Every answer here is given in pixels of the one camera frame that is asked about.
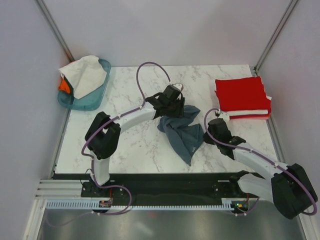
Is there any grey-blue t-shirt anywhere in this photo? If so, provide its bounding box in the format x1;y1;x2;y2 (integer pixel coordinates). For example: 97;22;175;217
157;105;204;166

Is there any white slotted cable duct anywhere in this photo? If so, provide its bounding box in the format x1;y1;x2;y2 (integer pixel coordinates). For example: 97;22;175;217
45;199;239;211

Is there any folded red t-shirt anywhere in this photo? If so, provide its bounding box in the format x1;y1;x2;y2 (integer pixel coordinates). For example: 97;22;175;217
228;109;272;120
215;76;271;113

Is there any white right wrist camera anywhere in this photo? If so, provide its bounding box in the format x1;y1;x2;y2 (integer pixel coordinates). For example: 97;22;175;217
215;111;230;123

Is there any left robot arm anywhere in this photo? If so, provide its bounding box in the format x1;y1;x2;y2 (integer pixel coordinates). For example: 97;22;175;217
81;83;185;197

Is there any crumpled white t-shirt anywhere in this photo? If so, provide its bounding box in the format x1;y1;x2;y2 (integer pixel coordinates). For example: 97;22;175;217
58;55;107;99

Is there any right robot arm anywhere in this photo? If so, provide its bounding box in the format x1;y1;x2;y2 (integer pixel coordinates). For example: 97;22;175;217
204;118;318;219

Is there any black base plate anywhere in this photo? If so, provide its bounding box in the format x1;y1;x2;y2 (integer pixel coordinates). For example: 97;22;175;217
81;172;247;205

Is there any folded red t-shirt bottom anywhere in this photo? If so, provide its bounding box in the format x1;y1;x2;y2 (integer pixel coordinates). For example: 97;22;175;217
228;109;272;120

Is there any folded white t-shirt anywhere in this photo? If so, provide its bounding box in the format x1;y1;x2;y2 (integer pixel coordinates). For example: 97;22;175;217
223;94;273;118

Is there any dark green t-shirt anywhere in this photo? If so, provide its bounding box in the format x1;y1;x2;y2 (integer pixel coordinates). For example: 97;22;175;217
64;77;74;96

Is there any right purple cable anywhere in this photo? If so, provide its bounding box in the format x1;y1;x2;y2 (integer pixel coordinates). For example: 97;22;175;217
204;107;316;217

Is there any teal plastic bin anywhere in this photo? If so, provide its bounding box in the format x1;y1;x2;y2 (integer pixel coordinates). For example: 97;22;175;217
57;58;111;111

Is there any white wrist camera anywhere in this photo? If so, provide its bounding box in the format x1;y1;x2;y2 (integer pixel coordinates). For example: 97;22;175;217
172;83;184;92
215;111;230;123

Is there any orange t-shirt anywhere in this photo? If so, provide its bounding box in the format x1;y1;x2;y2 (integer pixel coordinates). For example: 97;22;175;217
58;78;69;94

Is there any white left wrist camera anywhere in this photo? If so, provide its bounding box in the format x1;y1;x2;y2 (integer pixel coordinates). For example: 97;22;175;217
172;83;184;92

